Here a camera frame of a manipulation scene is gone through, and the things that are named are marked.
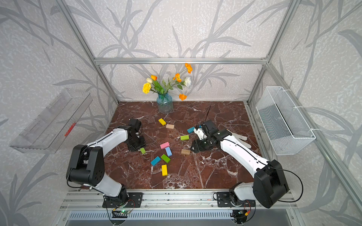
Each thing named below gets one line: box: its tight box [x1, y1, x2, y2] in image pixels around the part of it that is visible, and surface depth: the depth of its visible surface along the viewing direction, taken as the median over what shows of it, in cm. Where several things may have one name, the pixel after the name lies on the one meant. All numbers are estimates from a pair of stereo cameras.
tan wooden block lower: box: [181, 148, 191, 155], surface depth 93 cm
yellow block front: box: [161, 164, 168, 177], surface depth 85 cm
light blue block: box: [164, 146, 173, 157], surface depth 93 cm
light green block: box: [180, 135, 190, 141], surface depth 100 cm
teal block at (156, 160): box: [150, 155, 162, 166], surface depth 89 cm
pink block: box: [159, 141, 171, 150], surface depth 96 cm
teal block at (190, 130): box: [187, 126, 195, 134], surface depth 104 cm
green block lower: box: [160, 153, 172, 164], surface depth 90 cm
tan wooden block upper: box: [165, 123, 175, 130], surface depth 107 cm
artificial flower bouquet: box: [142, 63, 193, 101], surface depth 98 cm
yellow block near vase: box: [158, 117, 167, 126], surface depth 110 cm
